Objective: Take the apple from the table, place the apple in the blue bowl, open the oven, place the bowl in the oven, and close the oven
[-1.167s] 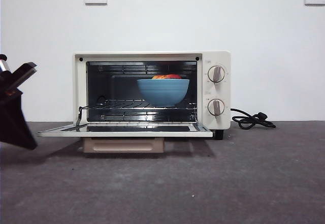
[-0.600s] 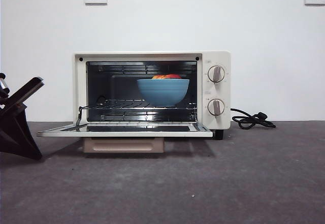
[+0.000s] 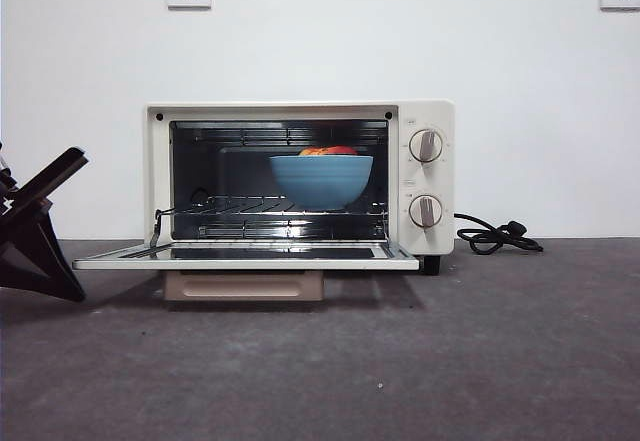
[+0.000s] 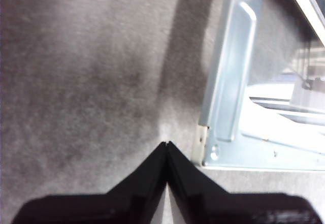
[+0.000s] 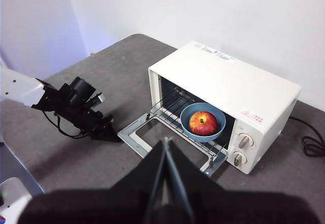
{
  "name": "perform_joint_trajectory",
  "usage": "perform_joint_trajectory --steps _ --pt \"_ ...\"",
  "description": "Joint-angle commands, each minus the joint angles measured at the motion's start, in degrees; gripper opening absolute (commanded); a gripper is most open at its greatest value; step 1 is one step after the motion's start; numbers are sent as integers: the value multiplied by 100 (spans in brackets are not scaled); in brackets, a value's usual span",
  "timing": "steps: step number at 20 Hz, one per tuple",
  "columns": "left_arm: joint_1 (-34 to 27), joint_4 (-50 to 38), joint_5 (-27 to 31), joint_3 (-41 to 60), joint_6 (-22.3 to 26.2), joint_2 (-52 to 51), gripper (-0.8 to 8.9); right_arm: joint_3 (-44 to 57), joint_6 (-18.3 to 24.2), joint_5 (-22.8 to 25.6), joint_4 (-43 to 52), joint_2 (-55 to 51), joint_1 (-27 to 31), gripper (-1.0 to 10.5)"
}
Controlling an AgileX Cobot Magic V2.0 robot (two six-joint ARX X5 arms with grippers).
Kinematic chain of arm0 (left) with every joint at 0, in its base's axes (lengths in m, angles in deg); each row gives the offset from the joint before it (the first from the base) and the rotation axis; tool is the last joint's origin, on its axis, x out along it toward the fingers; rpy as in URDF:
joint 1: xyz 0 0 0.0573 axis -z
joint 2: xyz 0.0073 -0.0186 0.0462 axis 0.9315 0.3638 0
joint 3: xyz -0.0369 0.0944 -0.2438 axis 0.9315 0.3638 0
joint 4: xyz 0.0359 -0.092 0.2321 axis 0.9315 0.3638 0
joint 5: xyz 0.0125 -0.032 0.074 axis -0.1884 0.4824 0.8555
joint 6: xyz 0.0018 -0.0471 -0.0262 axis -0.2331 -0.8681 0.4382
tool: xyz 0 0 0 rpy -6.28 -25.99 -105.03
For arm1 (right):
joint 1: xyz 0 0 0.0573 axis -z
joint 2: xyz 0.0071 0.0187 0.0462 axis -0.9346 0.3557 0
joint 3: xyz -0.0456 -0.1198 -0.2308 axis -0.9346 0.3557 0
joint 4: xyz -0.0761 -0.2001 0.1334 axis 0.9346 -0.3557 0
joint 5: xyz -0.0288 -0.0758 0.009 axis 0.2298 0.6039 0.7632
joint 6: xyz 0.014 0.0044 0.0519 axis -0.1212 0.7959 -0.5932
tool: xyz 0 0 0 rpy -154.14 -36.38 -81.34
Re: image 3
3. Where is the red yellow apple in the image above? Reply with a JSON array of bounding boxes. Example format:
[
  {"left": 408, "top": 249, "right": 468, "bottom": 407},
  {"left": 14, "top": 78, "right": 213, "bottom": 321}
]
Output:
[{"left": 298, "top": 144, "right": 359, "bottom": 158}]

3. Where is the blue ribbed bowl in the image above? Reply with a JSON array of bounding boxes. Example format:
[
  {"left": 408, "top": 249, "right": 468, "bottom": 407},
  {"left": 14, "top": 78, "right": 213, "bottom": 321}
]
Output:
[{"left": 268, "top": 154, "right": 375, "bottom": 211}]

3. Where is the cream toaster oven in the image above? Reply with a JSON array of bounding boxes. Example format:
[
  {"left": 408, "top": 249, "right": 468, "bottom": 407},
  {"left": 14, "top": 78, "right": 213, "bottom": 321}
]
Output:
[{"left": 145, "top": 100, "right": 456, "bottom": 276}]

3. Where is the metal oven wire rack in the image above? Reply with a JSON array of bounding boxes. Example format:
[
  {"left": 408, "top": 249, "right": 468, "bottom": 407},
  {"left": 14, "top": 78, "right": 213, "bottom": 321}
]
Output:
[{"left": 167, "top": 194, "right": 391, "bottom": 223}]

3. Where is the glass oven door with handle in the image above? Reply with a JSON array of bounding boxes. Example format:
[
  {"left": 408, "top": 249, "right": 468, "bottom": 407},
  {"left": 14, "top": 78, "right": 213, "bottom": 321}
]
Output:
[{"left": 72, "top": 208, "right": 421, "bottom": 303}]

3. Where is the black oven power cable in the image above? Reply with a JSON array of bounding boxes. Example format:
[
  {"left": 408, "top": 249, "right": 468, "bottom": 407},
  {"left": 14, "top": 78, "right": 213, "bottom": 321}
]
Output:
[{"left": 452, "top": 210, "right": 545, "bottom": 256}]

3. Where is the beige oven knob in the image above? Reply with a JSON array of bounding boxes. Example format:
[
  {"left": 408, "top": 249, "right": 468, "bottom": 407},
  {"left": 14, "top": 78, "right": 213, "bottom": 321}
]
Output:
[
  {"left": 408, "top": 129, "right": 444, "bottom": 164},
  {"left": 408, "top": 194, "right": 444, "bottom": 228}
]

